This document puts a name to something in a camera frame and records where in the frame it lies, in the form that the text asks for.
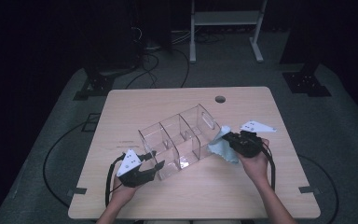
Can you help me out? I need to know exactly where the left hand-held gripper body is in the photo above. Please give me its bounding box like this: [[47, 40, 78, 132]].
[[116, 148, 156, 189]]

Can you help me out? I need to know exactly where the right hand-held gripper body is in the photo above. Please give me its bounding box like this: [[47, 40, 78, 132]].
[[233, 119, 278, 159]]

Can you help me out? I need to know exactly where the light blue cleaning cloth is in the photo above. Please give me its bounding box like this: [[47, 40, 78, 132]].
[[206, 125, 240, 164]]

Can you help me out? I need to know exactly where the clear acrylic divided organizer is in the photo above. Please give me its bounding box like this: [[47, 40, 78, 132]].
[[137, 103, 223, 182]]

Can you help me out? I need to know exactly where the person's left hand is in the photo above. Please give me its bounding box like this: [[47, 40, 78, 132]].
[[110, 174, 142, 209]]

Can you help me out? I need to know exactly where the person's right hand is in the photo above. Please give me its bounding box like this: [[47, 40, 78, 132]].
[[238, 137, 271, 185]]

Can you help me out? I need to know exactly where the black flat stand base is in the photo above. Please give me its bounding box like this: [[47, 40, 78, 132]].
[[281, 60, 333, 98]]

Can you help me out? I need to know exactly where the black stand base with feet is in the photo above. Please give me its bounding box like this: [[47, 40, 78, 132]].
[[73, 63, 121, 102]]

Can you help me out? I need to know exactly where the dark equipment rack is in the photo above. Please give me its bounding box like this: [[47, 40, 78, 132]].
[[83, 0, 145, 73]]

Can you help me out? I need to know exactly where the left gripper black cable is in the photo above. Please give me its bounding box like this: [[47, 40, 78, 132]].
[[104, 154, 126, 208]]

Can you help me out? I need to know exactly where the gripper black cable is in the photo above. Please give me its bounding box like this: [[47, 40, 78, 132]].
[[258, 139, 277, 191], [104, 154, 126, 208]]

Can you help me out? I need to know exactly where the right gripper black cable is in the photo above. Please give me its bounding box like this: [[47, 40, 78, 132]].
[[258, 139, 277, 191]]

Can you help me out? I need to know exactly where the long black floor cable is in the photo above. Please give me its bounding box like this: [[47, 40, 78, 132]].
[[42, 120, 90, 209], [297, 154, 340, 224]]

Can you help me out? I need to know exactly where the black cable tangle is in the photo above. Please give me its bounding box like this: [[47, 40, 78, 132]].
[[195, 30, 227, 45]]

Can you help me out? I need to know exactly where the white floor cables bundle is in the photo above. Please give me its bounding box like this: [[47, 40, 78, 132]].
[[171, 29, 194, 45]]

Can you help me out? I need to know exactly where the white metal stand frame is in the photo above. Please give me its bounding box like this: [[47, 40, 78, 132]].
[[189, 0, 269, 64]]

